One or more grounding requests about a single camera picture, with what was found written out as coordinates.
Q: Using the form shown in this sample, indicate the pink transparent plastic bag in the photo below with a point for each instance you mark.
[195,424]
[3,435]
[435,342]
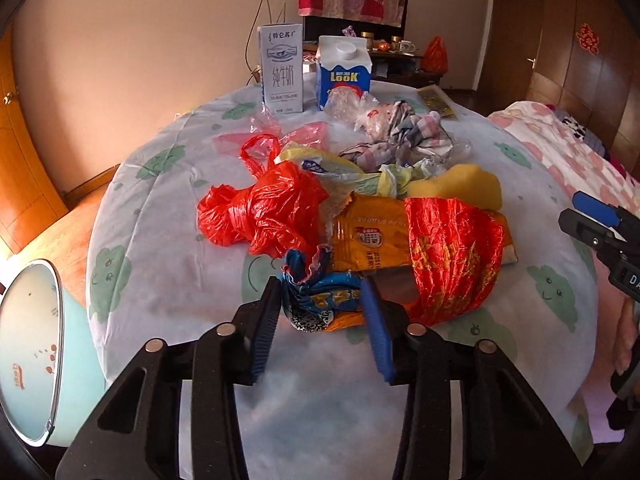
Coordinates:
[313,135]

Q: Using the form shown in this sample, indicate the tall white milk carton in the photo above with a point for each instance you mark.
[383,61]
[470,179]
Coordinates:
[281,61]

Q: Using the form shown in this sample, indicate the light blue cartoon trash bin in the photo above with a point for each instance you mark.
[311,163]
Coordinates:
[51,379]

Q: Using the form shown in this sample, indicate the red gold printed plastic bag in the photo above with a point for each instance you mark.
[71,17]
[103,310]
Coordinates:
[456,252]

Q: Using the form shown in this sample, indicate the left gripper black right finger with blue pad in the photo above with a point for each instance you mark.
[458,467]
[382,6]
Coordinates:
[507,432]

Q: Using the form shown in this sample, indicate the blue snack wrapper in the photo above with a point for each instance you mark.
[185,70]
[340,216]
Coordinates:
[316,298]

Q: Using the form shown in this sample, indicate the pink floral quilt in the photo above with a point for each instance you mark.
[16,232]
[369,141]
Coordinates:
[576,167]

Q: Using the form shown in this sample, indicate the plaid checkered cloth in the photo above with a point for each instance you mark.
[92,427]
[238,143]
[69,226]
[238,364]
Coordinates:
[397,135]

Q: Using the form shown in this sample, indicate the yellow white printed plastic bag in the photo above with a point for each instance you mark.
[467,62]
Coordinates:
[339,174]

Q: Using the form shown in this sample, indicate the orange yellow snack bag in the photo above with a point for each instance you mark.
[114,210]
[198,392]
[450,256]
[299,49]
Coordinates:
[371,233]

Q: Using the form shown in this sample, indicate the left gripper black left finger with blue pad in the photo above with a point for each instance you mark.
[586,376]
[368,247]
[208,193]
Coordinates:
[133,433]

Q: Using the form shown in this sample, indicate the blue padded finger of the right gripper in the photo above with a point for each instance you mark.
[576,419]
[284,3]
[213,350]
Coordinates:
[595,209]

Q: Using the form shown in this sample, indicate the red bag on cabinet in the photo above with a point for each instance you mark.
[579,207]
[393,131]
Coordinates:
[435,58]

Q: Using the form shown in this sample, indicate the red crumpled plastic bag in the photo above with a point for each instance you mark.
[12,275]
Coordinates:
[279,212]

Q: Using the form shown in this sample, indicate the wooden door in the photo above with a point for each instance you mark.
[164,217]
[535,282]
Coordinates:
[29,201]

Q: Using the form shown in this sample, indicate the blue white LOOK carton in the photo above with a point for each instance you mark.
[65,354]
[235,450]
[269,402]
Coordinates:
[342,62]

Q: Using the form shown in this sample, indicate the clear crumpled plastic bag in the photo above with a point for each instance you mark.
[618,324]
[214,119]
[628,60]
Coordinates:
[348,105]

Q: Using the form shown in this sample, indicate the yellow sponge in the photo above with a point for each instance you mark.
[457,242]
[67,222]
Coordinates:
[467,182]

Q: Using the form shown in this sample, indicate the wooden wardrobe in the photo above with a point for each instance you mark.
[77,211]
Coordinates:
[579,55]

